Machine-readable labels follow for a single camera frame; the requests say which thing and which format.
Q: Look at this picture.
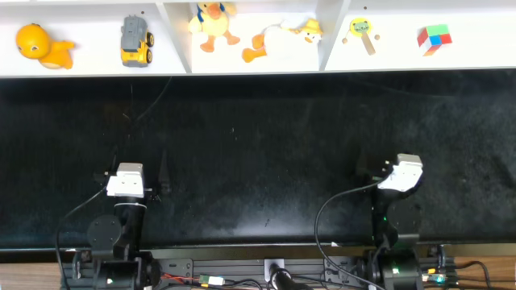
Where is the black cable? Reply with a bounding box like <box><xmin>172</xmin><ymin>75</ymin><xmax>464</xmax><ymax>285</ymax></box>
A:
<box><xmin>55</xmin><ymin>186</ymin><xmax>109</xmax><ymax>290</ymax></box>
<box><xmin>313</xmin><ymin>180</ymin><xmax>383</xmax><ymax>290</ymax></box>

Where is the many-coloured puzzle cube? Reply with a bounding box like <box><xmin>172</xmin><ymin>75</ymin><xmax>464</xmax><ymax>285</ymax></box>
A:
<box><xmin>416</xmin><ymin>23</ymin><xmax>454</xmax><ymax>58</ymax></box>

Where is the white shelf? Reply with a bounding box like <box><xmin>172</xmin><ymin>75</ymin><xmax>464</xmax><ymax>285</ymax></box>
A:
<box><xmin>0</xmin><ymin>0</ymin><xmax>516</xmax><ymax>78</ymax></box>

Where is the orange dinosaur toy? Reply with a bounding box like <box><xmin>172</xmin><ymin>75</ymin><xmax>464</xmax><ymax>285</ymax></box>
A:
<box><xmin>15</xmin><ymin>23</ymin><xmax>76</xmax><ymax>71</ymax></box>

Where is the mounting rail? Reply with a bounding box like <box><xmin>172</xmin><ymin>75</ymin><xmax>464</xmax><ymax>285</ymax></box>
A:
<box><xmin>60</xmin><ymin>249</ymin><xmax>491</xmax><ymax>290</ymax></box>

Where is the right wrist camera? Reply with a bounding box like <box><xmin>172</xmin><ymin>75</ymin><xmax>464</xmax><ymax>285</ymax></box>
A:
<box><xmin>377</xmin><ymin>152</ymin><xmax>425</xmax><ymax>193</ymax></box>

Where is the grey and yellow toy truck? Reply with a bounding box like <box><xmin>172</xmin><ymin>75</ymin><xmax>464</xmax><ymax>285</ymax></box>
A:
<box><xmin>119</xmin><ymin>14</ymin><xmax>156</xmax><ymax>68</ymax></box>

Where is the yellow rattle drum toy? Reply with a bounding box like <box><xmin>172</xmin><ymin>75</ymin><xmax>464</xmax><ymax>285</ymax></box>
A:
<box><xmin>341</xmin><ymin>17</ymin><xmax>381</xmax><ymax>57</ymax></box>

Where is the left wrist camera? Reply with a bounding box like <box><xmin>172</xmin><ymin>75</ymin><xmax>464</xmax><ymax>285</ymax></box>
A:
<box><xmin>106</xmin><ymin>162</ymin><xmax>146</xmax><ymax>199</ymax></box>

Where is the yellow plush duck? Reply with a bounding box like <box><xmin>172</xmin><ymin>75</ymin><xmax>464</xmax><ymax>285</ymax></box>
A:
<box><xmin>188</xmin><ymin>2</ymin><xmax>242</xmax><ymax>54</ymax></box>

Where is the white plush duck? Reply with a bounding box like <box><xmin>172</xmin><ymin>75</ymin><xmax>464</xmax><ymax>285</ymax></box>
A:
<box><xmin>241</xmin><ymin>18</ymin><xmax>324</xmax><ymax>64</ymax></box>

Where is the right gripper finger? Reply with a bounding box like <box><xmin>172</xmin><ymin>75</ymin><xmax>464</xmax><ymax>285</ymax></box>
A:
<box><xmin>356</xmin><ymin>149</ymin><xmax>370</xmax><ymax>179</ymax></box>

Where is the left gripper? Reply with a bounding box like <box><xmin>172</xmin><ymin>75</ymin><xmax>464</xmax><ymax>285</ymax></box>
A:
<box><xmin>94</xmin><ymin>146</ymin><xmax>173</xmax><ymax>204</ymax></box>

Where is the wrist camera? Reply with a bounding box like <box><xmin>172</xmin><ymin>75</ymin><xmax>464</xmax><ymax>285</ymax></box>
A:
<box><xmin>106</xmin><ymin>162</ymin><xmax>146</xmax><ymax>199</ymax></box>
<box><xmin>377</xmin><ymin>152</ymin><xmax>425</xmax><ymax>193</ymax></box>

